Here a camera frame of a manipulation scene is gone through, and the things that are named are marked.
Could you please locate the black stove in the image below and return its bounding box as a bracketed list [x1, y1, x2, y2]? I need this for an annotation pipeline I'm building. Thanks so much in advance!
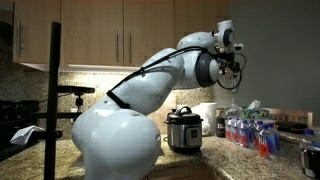
[0, 99, 42, 163]

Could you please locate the black horizontal bar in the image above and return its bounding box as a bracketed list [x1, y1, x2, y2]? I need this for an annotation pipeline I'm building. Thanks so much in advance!
[33, 111, 84, 120]

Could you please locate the dark labelled container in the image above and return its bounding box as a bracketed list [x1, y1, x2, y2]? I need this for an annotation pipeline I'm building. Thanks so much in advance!
[299, 143, 320, 180]

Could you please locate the white paper towel roll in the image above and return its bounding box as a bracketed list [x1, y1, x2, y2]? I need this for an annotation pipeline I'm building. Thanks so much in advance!
[199, 102, 218, 137]

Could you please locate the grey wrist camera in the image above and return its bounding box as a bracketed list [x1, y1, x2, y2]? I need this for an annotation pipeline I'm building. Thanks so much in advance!
[233, 42, 245, 52]

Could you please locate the black pressure cooker lid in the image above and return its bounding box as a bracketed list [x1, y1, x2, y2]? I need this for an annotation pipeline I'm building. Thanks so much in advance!
[164, 105, 204, 125]

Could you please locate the stainless steel pressure cooker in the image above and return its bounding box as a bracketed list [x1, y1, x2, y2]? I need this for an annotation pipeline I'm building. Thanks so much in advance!
[164, 114, 204, 155]

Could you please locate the white folded paper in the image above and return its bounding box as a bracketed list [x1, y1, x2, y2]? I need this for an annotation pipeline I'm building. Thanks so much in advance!
[9, 124, 46, 146]

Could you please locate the clear plastic bag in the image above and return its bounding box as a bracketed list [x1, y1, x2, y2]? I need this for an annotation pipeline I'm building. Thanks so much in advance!
[223, 102, 246, 120]

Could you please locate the light wooden chair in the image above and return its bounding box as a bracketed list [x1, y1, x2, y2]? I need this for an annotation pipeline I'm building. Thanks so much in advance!
[263, 107, 315, 129]

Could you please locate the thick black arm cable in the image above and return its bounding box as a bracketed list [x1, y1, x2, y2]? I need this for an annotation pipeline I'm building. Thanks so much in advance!
[105, 45, 214, 110]

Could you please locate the green tissue pack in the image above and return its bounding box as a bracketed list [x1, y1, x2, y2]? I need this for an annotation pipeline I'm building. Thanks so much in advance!
[241, 99, 268, 120]

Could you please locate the black vertical pole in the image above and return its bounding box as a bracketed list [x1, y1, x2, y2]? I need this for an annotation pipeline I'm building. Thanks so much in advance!
[43, 21, 63, 180]

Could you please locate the dark jar yellow lid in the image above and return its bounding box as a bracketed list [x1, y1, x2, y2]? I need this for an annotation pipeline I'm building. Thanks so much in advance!
[215, 108, 227, 139]

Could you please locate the black range hood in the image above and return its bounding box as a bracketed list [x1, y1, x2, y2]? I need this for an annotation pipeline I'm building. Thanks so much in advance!
[0, 0, 15, 64]

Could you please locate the under cabinet light strip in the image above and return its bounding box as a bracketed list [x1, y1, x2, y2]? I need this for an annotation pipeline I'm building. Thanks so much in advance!
[64, 63, 143, 73]

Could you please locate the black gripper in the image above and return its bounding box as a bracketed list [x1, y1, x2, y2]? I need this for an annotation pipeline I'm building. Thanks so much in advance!
[217, 52, 242, 82]

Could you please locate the silver cabinet bar handle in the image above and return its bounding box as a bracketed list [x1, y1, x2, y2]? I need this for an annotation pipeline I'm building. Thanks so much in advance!
[16, 19, 23, 57]
[128, 31, 133, 64]
[114, 29, 120, 64]

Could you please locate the wooden wall cabinet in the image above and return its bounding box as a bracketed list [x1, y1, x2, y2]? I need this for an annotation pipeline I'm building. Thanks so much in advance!
[12, 0, 231, 68]

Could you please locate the black pouch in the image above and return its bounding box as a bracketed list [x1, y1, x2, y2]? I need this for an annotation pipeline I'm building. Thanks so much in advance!
[275, 120, 308, 135]

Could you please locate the black camera on mount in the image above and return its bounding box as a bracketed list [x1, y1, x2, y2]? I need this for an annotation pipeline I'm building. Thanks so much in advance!
[56, 85, 96, 116]

